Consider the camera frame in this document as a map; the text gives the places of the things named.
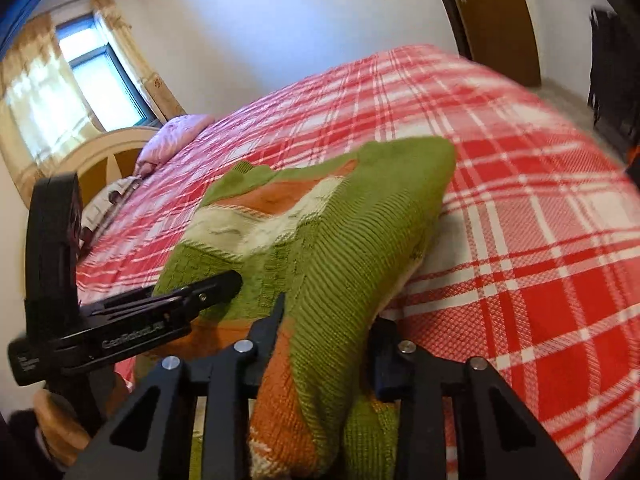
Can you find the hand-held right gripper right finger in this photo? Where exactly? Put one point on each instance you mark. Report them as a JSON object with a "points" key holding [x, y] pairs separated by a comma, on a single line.
{"points": [[385, 370]]}

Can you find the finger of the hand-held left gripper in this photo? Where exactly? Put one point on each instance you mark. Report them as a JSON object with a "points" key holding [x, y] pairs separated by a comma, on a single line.
{"points": [[210, 287]]}

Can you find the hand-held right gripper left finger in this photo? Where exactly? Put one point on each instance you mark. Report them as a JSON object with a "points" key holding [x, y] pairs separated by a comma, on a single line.
{"points": [[267, 335]]}

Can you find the green knit sweater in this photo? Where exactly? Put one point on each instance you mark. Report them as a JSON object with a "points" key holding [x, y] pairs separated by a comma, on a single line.
{"points": [[340, 240]]}

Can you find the person's left forearm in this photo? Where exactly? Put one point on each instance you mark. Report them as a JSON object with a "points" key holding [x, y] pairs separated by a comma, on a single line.
{"points": [[20, 440]]}

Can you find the person's left hand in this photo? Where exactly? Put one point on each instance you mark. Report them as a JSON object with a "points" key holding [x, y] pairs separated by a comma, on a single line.
{"points": [[55, 420]]}

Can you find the white patterned pillow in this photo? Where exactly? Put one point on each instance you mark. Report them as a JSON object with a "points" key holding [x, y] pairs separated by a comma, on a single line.
{"points": [[102, 205]]}

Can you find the round cream brown headboard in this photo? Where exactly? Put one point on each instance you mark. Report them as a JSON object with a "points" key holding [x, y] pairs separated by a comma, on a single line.
{"points": [[95, 170]]}

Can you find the gold sheer curtain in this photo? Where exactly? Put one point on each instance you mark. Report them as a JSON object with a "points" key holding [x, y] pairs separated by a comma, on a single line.
{"points": [[150, 80], [40, 100]]}

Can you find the pink pillow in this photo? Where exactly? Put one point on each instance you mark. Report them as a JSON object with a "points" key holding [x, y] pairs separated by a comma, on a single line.
{"points": [[172, 135]]}

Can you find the dark framed window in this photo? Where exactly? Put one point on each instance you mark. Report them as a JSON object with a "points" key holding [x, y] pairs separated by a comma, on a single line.
{"points": [[95, 75]]}

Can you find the red plaid blanket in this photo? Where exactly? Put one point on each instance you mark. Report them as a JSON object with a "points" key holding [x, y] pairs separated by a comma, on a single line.
{"points": [[525, 210]]}

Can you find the brown wooden door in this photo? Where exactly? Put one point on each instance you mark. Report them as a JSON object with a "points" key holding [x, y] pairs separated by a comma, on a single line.
{"points": [[495, 20]]}

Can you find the dark furniture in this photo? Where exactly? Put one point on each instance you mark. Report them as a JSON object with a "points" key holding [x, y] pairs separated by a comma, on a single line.
{"points": [[612, 70]]}

